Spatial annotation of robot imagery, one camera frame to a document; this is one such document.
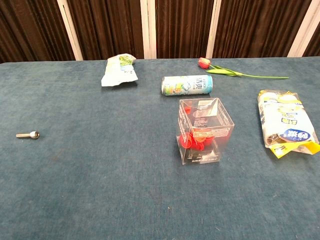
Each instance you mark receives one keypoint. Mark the white partition post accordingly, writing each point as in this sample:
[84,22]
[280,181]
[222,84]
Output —
[213,30]
[148,30]
[303,27]
[70,30]

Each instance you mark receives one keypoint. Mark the red tulip with green stem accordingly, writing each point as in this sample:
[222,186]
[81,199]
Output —
[203,63]

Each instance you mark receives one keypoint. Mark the white yellow snack package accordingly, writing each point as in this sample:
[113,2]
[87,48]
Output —
[282,120]

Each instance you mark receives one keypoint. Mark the small silver bolt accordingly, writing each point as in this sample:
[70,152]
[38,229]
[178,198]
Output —
[25,135]

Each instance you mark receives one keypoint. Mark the dark brown curtain panel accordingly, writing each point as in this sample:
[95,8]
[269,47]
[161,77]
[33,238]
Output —
[30,27]
[182,27]
[313,45]
[257,27]
[107,27]

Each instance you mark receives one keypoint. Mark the clear plastic box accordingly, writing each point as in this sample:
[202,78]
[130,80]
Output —
[212,125]

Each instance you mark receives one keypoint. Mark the red plastic bottle cap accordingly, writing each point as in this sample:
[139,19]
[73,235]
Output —
[184,142]
[198,143]

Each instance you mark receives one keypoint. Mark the blue velvet table cover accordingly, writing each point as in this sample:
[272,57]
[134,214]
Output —
[100,175]

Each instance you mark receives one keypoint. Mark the light blue drink can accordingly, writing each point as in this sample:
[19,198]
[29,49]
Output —
[187,85]

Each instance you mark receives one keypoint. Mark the white green snack bag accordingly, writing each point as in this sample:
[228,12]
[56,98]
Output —
[117,72]

